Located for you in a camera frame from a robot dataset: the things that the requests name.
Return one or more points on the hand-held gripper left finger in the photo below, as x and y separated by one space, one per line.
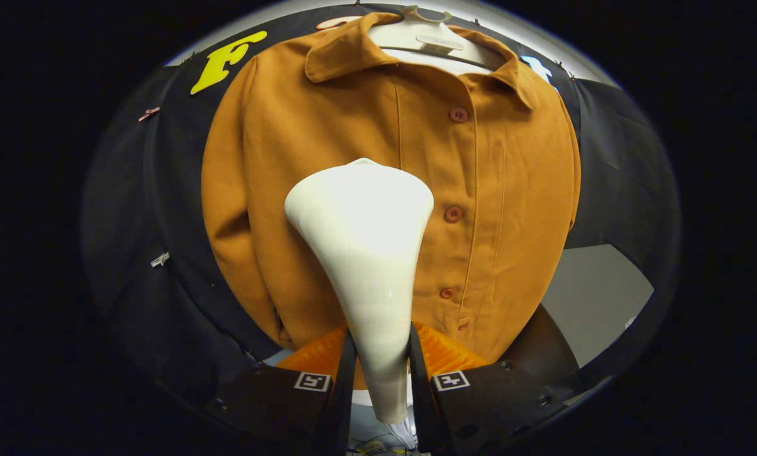
344 392

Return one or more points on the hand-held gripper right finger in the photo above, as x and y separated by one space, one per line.
419 392

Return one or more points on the white garment steamer head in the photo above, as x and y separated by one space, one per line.
359 221

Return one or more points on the orange button shirt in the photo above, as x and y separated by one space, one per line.
511 190

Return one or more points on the grey cabinet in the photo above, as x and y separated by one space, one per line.
594 297

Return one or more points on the white clip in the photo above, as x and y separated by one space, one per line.
159 259

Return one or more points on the black backdrop cloth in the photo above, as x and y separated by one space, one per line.
138 221

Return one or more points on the white mannequin torso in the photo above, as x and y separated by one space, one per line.
445 63

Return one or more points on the red clip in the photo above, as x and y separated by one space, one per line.
149 114

